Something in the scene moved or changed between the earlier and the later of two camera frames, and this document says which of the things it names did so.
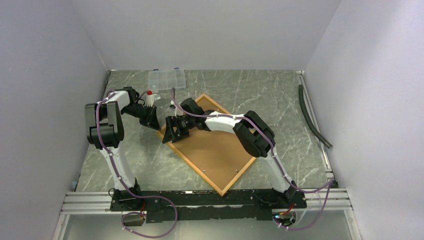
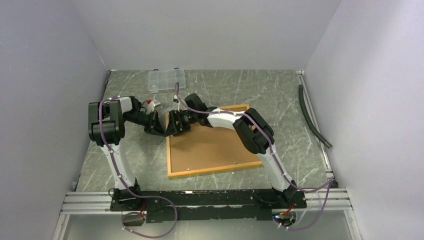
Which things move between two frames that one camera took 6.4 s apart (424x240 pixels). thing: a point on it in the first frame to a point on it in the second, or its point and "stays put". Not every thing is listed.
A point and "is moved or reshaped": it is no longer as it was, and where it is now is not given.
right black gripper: (169, 135) stays put
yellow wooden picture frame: (202, 96) to (203, 149)
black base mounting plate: (200, 205) stays put
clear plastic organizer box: (166, 79) stays put
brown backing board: (205, 105) is moved or reshaped
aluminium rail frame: (337, 200) stays put
